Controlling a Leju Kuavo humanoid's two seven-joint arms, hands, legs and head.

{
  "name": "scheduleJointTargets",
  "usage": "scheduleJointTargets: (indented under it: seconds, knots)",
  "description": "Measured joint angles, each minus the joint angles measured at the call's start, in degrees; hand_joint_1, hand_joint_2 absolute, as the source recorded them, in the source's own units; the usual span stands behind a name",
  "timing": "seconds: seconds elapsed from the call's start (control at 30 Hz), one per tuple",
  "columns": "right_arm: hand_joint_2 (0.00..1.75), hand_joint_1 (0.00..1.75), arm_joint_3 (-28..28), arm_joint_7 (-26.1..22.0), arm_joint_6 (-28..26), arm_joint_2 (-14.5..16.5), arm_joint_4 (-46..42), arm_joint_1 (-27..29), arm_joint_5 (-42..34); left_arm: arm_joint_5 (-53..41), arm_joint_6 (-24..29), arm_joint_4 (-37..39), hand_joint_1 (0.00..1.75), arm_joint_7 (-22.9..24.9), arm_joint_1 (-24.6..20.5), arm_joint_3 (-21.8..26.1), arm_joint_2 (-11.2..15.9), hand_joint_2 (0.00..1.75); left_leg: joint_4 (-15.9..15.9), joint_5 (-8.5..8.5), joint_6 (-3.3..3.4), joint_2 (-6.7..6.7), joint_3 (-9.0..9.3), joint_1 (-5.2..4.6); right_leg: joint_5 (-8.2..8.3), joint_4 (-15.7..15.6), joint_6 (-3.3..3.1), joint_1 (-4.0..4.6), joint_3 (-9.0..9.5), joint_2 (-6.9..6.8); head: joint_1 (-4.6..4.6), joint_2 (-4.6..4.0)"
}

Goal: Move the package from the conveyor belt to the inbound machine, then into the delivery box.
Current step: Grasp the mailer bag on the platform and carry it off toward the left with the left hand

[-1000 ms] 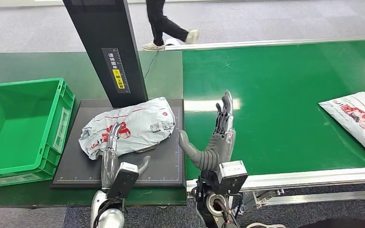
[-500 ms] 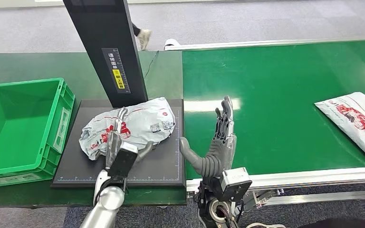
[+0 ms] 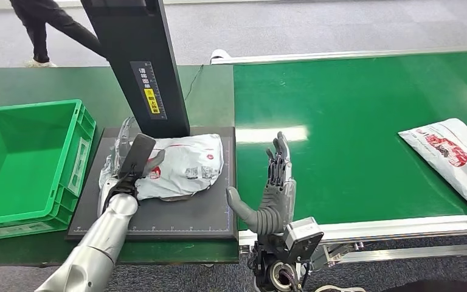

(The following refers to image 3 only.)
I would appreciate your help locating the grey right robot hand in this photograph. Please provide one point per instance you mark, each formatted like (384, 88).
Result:
(276, 205)

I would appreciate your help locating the black inbound scanner machine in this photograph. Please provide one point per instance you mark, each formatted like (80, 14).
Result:
(177, 217)

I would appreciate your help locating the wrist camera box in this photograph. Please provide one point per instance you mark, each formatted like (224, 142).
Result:
(139, 153)
(304, 237)

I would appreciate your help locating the white poly mailer package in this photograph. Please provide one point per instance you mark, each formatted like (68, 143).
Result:
(451, 161)
(189, 161)

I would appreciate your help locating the person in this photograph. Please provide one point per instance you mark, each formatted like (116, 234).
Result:
(40, 24)

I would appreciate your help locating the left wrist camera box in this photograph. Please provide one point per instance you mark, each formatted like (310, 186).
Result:
(139, 153)

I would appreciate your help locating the flat white poly mailer package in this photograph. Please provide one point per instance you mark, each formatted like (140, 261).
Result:
(451, 161)

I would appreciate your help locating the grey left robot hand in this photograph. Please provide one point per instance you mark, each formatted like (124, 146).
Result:
(112, 169)

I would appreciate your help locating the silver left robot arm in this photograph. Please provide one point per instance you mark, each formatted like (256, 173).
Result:
(96, 246)

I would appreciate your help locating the black yellow label sticker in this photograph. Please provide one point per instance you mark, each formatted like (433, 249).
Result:
(149, 88)

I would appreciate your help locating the green plastic crate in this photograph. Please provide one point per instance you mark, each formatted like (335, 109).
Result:
(20, 169)

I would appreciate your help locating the metal conveyor bracket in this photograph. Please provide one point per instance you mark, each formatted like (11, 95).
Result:
(332, 254)

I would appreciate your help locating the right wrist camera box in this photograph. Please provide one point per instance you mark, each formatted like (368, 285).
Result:
(304, 237)

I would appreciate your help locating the white conveyor roller end cap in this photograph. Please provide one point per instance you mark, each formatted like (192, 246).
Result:
(219, 54)

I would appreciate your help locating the green conveyor belt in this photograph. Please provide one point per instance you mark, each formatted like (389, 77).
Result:
(358, 100)

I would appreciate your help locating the aluminium conveyor frame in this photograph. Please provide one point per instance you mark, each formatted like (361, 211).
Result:
(419, 227)

